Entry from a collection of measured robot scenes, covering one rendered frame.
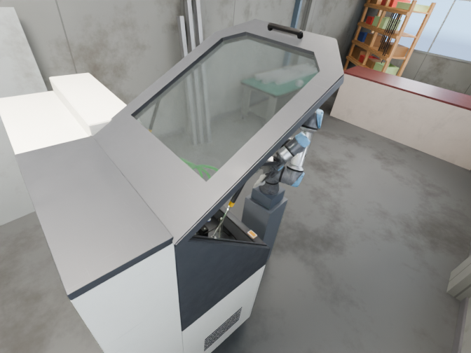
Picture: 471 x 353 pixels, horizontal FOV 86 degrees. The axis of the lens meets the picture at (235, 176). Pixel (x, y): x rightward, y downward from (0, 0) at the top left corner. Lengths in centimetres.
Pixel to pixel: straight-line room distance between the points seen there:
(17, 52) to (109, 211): 226
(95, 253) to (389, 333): 235
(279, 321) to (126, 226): 175
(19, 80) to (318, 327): 326
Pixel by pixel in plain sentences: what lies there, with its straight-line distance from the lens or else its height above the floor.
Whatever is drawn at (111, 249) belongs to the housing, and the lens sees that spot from 79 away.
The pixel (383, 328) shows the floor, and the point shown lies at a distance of 267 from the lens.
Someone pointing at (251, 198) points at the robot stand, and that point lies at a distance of 194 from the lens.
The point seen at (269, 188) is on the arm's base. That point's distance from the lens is 182.
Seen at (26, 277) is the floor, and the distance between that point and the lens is 284.
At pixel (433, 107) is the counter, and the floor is 76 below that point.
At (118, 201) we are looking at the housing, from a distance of 92.
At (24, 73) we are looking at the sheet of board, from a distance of 299.
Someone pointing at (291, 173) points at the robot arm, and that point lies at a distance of 173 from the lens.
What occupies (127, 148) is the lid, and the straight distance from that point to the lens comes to 111.
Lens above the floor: 211
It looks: 38 degrees down
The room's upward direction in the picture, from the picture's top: 7 degrees clockwise
